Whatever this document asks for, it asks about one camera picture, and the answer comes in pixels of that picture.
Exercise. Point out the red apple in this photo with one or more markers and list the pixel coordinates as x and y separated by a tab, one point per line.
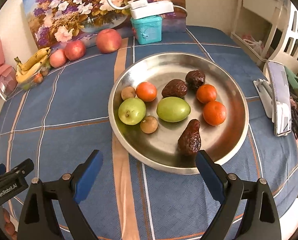
108	41
75	50

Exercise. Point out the white phone stand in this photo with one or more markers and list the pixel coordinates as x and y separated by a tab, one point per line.
266	96

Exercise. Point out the small green jujube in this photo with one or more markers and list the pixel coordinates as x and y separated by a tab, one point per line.
132	111

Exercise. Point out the white chair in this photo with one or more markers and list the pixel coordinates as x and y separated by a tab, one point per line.
267	30

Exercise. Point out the brown longan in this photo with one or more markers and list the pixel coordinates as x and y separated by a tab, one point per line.
149	124
128	92

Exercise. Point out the teal house-shaped box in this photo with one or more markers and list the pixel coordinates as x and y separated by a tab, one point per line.
148	29

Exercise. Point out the silver metal plate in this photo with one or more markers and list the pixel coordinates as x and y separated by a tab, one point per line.
159	150

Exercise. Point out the pink apple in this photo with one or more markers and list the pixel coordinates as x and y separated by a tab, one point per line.
58	58

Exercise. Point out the large green jujube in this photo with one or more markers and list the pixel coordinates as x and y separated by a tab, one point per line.
173	109

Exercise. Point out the yellow banana bunch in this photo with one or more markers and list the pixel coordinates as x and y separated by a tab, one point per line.
25	71

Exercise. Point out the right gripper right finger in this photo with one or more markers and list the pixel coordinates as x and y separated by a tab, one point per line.
260	219

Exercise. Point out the dark red date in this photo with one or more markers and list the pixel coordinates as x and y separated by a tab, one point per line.
189	143
176	88

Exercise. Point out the smartphone on stand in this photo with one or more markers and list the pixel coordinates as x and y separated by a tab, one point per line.
281	98

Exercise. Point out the blue plaid tablecloth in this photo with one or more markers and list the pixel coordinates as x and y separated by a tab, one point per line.
58	123

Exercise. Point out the orange tangerine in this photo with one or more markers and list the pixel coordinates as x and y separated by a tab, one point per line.
146	91
214	113
206	93

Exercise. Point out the white power strip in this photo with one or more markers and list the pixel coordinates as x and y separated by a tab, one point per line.
141	8

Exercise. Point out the person's left hand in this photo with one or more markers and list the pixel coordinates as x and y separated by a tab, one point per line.
9	226

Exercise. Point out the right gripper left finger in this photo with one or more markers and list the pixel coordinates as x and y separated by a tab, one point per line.
38	219

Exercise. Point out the clear plastic fruit tray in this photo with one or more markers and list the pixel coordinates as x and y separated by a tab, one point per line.
37	77

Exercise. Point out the flower painting canvas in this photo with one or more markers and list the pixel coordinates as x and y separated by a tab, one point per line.
54	23

